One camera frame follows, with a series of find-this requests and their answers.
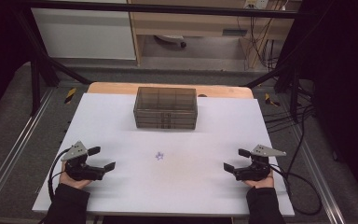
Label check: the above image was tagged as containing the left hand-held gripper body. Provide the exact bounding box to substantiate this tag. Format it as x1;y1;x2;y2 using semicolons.
61;140;106;182

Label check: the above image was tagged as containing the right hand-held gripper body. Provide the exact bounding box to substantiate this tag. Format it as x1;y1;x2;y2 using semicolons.
233;144;287;182

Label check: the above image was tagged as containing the smoky clear drawer organizer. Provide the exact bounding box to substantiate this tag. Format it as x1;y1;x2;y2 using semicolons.
132;86;199;131

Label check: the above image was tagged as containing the person's right hand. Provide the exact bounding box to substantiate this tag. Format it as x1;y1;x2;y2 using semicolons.
243;169;275;189

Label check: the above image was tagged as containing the person's left hand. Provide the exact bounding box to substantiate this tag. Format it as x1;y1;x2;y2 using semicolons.
59;161;92;190

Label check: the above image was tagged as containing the white table cover board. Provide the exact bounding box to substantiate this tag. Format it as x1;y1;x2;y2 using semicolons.
32;92;296;217

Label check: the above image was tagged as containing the wooden table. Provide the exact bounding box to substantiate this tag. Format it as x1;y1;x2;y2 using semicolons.
87;81;255;100

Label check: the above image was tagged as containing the black metal stand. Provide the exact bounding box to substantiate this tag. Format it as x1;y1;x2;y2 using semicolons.
244;60;316;124
13;8;93;117

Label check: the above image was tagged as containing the dark curtain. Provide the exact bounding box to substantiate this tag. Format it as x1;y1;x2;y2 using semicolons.
287;0;358;213
0;0;34;129

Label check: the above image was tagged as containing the white cabinet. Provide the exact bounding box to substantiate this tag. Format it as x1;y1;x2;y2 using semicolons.
30;0;137;61

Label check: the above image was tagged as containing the office chair base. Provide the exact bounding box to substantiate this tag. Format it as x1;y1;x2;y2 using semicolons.
153;34;188;49

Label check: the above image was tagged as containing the light wooden desk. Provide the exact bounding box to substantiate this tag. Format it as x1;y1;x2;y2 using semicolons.
127;0;303;72

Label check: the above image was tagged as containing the white power strip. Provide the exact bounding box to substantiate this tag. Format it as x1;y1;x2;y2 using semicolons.
243;0;270;10

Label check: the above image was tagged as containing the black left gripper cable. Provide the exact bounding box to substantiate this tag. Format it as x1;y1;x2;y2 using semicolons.
48;147;73;202

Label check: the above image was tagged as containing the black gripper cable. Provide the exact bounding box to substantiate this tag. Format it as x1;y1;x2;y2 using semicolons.
48;147;73;202
268;163;323;217

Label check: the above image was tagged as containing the black floor cable bundle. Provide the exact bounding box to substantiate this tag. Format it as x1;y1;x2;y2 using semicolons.
262;102;317;135

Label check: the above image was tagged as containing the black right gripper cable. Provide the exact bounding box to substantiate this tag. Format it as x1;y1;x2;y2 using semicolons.
268;163;323;217

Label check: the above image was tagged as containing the aluminium floor rail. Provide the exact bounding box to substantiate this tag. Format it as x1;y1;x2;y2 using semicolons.
287;122;347;224
0;88;56;214

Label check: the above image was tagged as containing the hanging black cable bundle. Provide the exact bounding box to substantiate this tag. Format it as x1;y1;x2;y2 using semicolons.
236;6;282;72

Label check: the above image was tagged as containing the black frame crossbar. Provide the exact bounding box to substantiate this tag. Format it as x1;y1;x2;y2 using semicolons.
12;0;307;20

